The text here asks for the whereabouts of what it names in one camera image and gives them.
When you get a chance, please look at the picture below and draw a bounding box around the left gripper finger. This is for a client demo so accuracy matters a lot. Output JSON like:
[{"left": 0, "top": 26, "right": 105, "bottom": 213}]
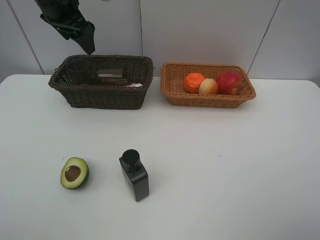
[{"left": 72, "top": 21, "right": 96, "bottom": 54}]

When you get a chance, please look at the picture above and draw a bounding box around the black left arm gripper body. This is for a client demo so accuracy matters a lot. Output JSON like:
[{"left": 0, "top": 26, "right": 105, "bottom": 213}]
[{"left": 35, "top": 0, "right": 88, "bottom": 40}]

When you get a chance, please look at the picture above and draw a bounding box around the purple transparent cup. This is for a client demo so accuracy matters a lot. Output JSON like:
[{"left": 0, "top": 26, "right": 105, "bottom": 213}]
[{"left": 66, "top": 57, "right": 92, "bottom": 85}]

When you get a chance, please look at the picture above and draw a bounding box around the brown transparent cup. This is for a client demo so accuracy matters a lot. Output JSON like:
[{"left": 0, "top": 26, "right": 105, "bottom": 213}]
[{"left": 95, "top": 68, "right": 128, "bottom": 86}]

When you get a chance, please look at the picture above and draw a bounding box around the pink bottle white cap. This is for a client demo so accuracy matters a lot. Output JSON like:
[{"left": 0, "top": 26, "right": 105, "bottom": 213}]
[{"left": 125, "top": 83, "right": 143, "bottom": 88}]

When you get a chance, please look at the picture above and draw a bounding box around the orange mandarin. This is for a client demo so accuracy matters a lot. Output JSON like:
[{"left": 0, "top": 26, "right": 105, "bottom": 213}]
[{"left": 183, "top": 72, "right": 205, "bottom": 94}]

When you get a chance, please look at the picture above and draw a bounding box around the round bread bun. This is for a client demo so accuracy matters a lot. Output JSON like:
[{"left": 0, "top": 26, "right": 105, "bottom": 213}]
[{"left": 198, "top": 78, "right": 219, "bottom": 95}]

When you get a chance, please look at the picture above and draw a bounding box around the avocado half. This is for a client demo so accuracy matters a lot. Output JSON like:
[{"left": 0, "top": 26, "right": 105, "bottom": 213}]
[{"left": 60, "top": 157, "right": 90, "bottom": 190}]

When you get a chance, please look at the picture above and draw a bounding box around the red apple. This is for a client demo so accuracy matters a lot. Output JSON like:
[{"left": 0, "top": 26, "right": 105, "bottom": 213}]
[{"left": 216, "top": 72, "right": 243, "bottom": 96}]

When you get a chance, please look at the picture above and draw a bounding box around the black rectangular bottle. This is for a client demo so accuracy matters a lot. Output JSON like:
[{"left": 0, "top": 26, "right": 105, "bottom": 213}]
[{"left": 119, "top": 149, "right": 150, "bottom": 202}]

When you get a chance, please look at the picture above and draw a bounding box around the dark brown wicker basket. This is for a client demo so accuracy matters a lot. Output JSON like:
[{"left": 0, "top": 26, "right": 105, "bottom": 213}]
[{"left": 48, "top": 55, "right": 154, "bottom": 110}]

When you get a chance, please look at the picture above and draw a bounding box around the tan wicker basket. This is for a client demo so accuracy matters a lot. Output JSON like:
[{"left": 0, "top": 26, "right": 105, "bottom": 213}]
[{"left": 160, "top": 62, "right": 256, "bottom": 109}]

